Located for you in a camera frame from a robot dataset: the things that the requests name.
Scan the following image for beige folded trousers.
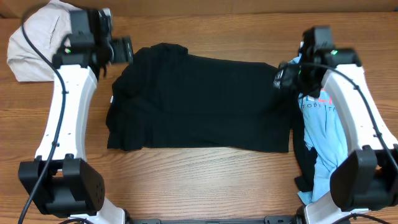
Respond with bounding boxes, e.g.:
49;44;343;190
6;0;81;83

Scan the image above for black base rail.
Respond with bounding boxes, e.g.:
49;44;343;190
127;215;305;224

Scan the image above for black t-shirt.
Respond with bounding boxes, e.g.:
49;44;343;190
106;44;294;152

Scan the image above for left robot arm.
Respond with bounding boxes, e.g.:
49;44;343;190
18;8;133;223

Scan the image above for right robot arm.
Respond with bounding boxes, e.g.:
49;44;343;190
265;26;397;223

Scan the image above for light blue printed t-shirt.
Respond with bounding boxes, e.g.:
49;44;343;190
287;55;349;206

